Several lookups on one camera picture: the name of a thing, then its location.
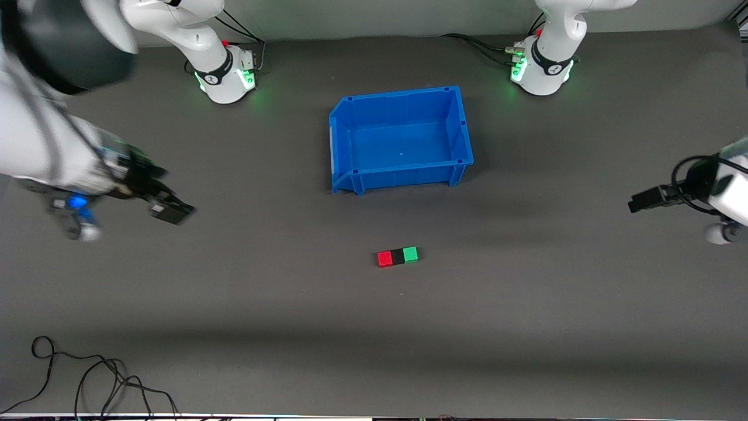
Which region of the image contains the blue plastic storage bin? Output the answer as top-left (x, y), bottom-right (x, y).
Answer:
top-left (328, 85), bottom-right (475, 196)

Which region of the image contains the dark grey table mat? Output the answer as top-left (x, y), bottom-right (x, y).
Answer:
top-left (0, 20), bottom-right (748, 417)

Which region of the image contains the black right arm base cable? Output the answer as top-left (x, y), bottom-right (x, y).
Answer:
top-left (185, 8), bottom-right (267, 77)

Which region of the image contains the black arm base cable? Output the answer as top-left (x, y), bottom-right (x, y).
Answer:
top-left (441, 12), bottom-right (545, 65)
top-left (185, 8), bottom-right (267, 77)

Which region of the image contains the thin black loose cable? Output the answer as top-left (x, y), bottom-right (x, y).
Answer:
top-left (0, 336), bottom-right (179, 419)

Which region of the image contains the black left arm base cable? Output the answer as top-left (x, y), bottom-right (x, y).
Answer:
top-left (441, 12), bottom-right (545, 65)

